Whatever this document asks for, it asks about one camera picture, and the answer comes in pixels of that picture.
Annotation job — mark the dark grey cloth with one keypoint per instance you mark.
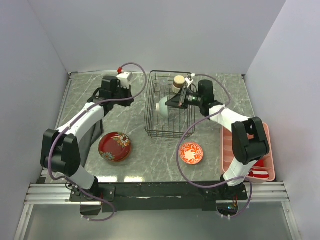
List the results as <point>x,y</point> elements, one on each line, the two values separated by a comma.
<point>88,140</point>

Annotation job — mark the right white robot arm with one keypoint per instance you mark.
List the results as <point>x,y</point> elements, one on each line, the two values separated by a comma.
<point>249,139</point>

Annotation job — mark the red white striped cloth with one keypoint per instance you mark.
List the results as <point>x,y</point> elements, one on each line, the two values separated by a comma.
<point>258,173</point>

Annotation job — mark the red cloth in tray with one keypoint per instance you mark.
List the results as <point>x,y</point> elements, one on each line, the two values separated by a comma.
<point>260,163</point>

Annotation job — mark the celadon green bowl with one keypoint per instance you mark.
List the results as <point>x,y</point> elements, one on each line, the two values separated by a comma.
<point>162,109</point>

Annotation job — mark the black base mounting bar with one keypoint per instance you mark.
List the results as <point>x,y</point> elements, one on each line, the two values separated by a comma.
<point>148,196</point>

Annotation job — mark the pink divided plastic tray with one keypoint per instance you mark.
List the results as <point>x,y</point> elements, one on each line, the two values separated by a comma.
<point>227,156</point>

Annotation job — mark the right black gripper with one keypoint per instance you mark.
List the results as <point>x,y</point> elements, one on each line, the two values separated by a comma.
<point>178,100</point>

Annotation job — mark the clear drinking glass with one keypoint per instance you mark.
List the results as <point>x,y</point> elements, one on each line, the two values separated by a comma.
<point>164,81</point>

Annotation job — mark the red floral lacquer plate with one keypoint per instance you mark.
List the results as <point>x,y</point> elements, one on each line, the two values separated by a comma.
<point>115,146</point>

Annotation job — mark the beige brown ceramic cup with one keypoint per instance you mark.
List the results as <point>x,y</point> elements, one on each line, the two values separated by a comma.
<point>178,83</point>

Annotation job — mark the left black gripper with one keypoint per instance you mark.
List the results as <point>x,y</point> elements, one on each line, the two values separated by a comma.
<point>128,102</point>

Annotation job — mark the black wire dish rack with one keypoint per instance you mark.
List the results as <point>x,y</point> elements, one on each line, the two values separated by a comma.
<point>159,86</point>

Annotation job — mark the aluminium rail frame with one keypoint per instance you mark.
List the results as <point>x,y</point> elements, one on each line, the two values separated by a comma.
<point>58,194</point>

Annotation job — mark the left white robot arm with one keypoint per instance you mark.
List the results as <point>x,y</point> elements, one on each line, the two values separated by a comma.
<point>65,150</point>

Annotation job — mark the orange white patterned bowl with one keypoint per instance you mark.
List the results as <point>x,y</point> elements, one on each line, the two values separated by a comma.
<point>191,153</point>

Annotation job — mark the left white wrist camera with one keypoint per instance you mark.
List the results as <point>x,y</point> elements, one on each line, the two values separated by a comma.
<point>124,77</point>

